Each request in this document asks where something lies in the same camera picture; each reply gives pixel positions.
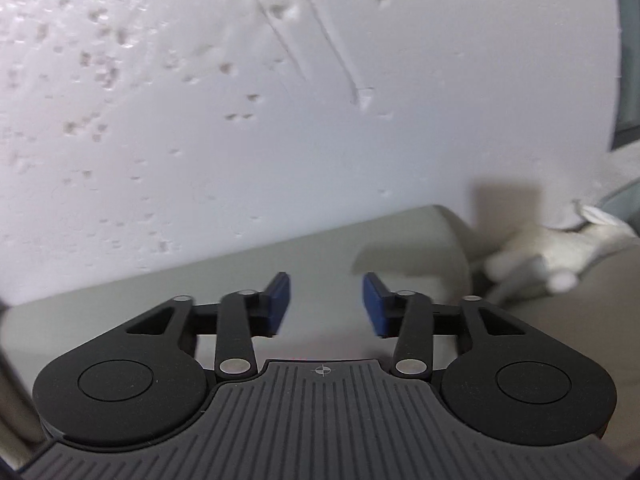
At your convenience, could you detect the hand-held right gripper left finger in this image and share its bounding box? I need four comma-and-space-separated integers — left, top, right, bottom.
125, 272, 292, 378

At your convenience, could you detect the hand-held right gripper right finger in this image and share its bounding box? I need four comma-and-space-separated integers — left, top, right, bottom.
362, 272, 528, 380

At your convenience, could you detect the grey sofa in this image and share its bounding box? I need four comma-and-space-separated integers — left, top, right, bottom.
0, 204, 640, 466

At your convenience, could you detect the white plush toy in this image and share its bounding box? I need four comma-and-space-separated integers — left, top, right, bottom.
484, 199, 640, 295

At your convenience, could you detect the dark glass window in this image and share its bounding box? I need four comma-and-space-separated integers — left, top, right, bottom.
609, 0, 640, 151

